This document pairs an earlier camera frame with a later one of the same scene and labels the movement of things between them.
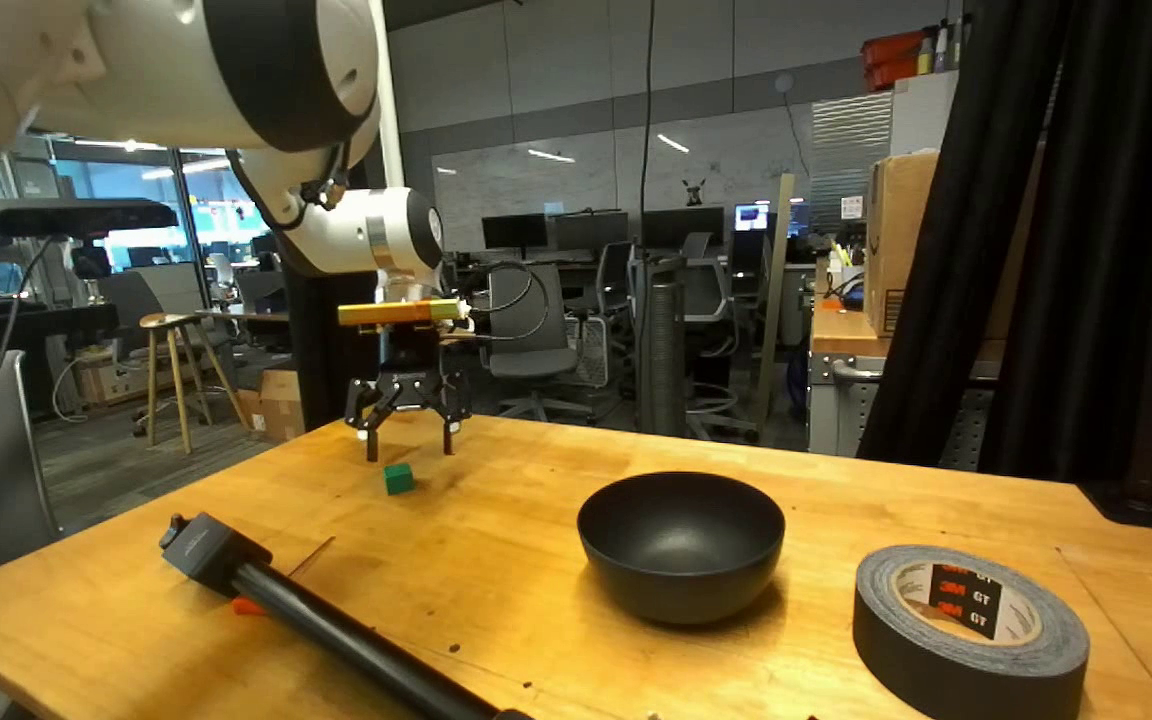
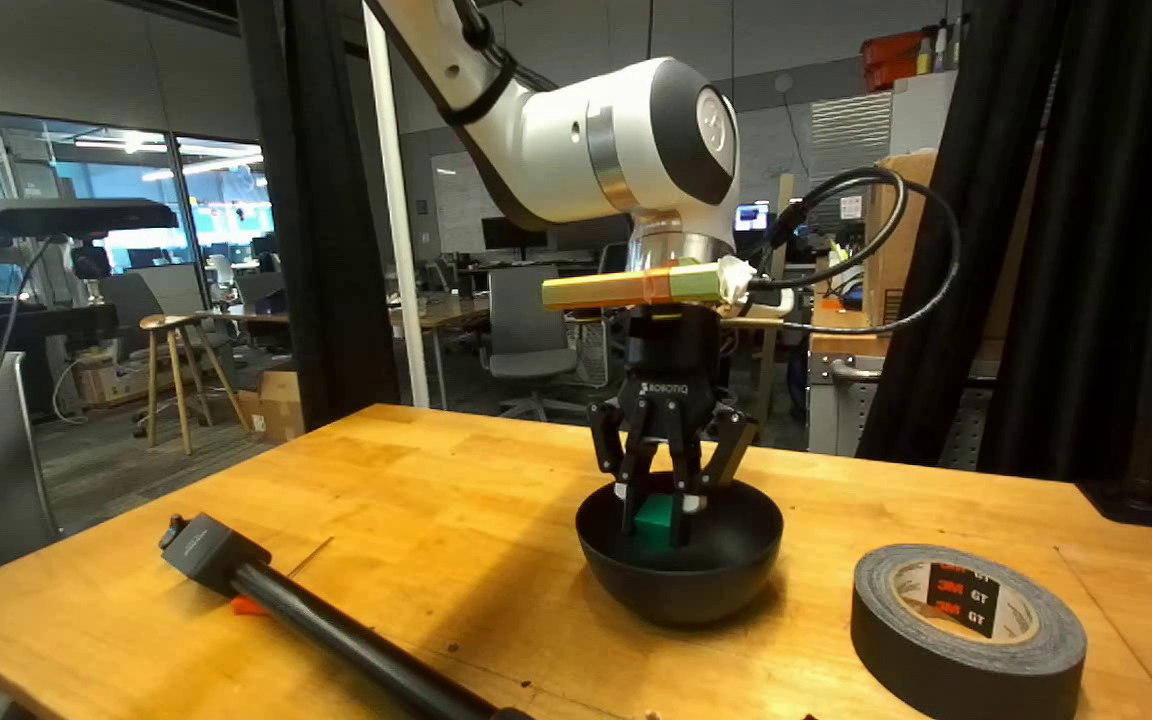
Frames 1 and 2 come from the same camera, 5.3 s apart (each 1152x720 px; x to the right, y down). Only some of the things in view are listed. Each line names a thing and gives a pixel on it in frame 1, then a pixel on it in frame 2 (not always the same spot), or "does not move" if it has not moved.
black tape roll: x=960 y=635 does not move
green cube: x=399 y=478 -> x=653 y=520
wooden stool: x=185 y=336 does not move
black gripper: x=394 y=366 -> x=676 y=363
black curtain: x=1049 y=278 does not move
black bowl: x=680 y=547 does not move
